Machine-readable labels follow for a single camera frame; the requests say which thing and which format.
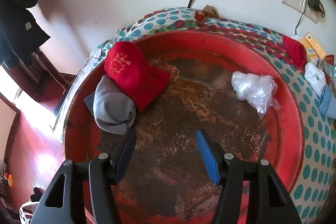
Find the plain red sock bundle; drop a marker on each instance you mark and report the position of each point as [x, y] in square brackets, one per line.
[295, 50]

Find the clear plastic bag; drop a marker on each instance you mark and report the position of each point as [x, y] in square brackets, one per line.
[258, 91]

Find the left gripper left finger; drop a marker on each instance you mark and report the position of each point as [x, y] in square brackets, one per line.
[63, 200]

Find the red embroidered sock bundle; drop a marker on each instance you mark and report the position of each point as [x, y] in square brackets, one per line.
[128, 68]

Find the yellow white medicine box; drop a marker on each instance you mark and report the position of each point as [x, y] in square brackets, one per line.
[311, 55]

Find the grey blue sock bundle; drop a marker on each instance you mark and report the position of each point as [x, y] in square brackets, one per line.
[113, 111]

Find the white sock bundle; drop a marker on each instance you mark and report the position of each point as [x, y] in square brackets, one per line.
[315, 77]

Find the red Marubi box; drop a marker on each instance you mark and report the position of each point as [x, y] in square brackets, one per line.
[330, 59]

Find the black power adapter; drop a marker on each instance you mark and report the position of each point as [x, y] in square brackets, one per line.
[317, 6]

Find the black hanging coat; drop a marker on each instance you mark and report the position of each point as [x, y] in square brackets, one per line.
[20, 34]

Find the small red candy wrapper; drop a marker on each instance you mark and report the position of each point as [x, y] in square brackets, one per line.
[200, 16]

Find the light blue sock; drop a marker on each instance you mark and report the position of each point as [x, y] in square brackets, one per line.
[327, 103]

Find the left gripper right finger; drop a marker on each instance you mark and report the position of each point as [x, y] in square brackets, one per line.
[268, 201]

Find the polka dot bed sheet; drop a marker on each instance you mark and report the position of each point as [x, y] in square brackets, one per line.
[314, 182]

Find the yellow medicine box cartoon face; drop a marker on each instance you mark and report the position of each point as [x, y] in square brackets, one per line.
[316, 46]

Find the round red metal tray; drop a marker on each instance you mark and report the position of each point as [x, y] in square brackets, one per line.
[166, 180]

